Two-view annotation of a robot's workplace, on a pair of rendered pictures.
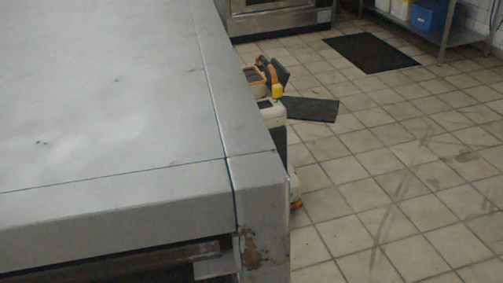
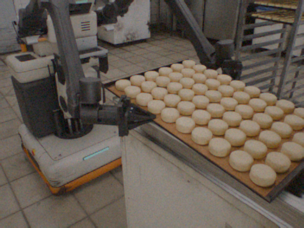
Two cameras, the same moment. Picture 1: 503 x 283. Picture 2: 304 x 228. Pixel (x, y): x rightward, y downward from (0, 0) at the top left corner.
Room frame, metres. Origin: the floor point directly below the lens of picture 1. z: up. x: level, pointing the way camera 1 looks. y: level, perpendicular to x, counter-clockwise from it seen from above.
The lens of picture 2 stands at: (2.33, 1.83, 1.31)
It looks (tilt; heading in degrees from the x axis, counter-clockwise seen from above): 29 degrees down; 245
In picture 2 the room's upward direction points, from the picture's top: straight up
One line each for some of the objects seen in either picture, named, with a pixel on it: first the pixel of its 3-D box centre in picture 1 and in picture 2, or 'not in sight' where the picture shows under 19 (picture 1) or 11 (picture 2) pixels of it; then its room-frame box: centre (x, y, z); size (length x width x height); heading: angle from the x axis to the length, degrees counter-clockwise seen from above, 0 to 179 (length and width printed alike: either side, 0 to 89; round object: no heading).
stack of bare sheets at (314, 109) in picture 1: (305, 108); not in sight; (3.39, -0.51, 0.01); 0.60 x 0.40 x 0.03; 71
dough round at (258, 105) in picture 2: not in sight; (257, 105); (1.76, 1.31, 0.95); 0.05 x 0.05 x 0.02
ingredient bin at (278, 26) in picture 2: not in sight; (276, 29); (-1.28, -1.39, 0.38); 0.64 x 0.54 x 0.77; 17
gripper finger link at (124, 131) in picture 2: not in sight; (139, 120); (2.11, 1.22, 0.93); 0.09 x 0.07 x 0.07; 151
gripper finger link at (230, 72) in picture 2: not in sight; (232, 80); (1.69, 1.11, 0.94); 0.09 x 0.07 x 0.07; 61
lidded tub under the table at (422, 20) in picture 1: (435, 14); not in sight; (4.82, -2.26, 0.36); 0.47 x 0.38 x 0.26; 106
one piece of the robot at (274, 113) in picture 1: (249, 124); (60, 84); (2.22, 0.02, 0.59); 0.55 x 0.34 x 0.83; 16
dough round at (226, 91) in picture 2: not in sight; (225, 91); (1.79, 1.20, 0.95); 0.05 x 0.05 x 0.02
